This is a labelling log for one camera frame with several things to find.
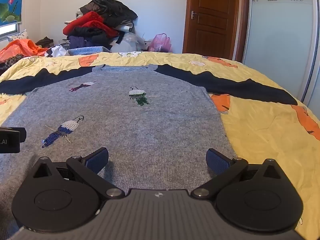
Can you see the window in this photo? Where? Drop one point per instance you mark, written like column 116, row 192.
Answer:
column 7, row 31

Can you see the yellow carrot print quilt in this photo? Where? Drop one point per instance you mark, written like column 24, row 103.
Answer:
column 262, row 130

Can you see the lotus print roller blind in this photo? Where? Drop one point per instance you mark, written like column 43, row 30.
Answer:
column 7, row 5

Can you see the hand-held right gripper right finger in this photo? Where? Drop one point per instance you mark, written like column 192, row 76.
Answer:
column 217, row 162

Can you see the leopard print cloth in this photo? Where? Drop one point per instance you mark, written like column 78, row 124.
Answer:
column 10, row 61

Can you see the white flower-print wardrobe door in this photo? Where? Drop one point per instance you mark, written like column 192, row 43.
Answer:
column 275, row 30

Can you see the pile of clothes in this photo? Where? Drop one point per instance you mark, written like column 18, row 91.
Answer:
column 95, row 25

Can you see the light blue folded towel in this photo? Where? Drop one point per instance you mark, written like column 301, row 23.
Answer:
column 87, row 50

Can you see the dark olive bag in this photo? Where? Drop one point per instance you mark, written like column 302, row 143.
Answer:
column 45, row 42

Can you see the brown wooden door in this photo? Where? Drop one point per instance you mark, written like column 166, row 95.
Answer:
column 212, row 17

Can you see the pink plastic bag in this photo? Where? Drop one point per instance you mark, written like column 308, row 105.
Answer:
column 160, row 42

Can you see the grey sweater with navy sleeves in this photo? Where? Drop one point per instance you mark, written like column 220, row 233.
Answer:
column 150, row 120

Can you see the white floral pillow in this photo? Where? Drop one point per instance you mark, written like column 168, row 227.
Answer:
column 17, row 36

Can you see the clear plastic bag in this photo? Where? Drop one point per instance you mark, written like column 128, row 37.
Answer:
column 130, row 41

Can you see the white crumpled cloth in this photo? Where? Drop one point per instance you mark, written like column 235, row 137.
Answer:
column 57, row 51

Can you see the orange plastic bag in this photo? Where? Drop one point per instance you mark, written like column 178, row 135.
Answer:
column 17, row 47

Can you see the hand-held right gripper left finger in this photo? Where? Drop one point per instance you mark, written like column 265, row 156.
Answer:
column 96, row 161

